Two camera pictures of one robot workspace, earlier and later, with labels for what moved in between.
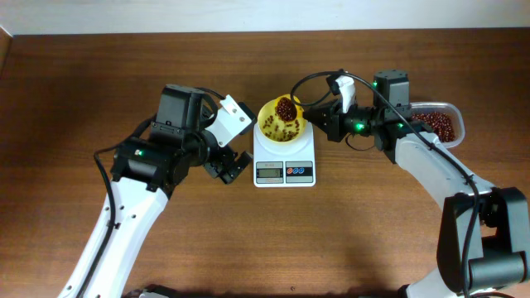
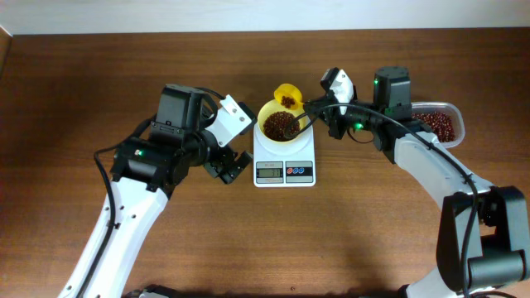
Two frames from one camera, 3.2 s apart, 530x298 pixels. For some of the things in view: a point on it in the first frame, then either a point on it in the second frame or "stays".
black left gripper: x=216 y=167 stays
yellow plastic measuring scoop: x=287 y=111 → x=291 y=91
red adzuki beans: x=440 y=122 stays
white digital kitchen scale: x=284 y=164 stays
